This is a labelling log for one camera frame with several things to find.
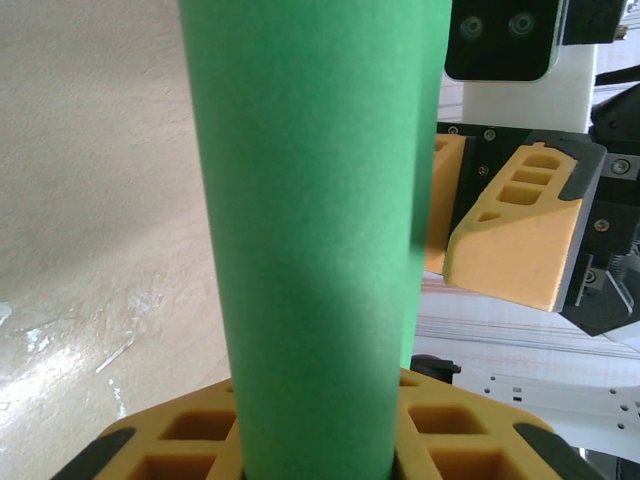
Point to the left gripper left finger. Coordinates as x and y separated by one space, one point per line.
165 450

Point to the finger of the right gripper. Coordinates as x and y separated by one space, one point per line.
445 200
515 250

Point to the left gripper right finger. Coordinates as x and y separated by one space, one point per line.
480 450

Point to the green paper sheet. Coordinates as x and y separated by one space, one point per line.
310 200

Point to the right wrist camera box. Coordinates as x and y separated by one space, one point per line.
500 50

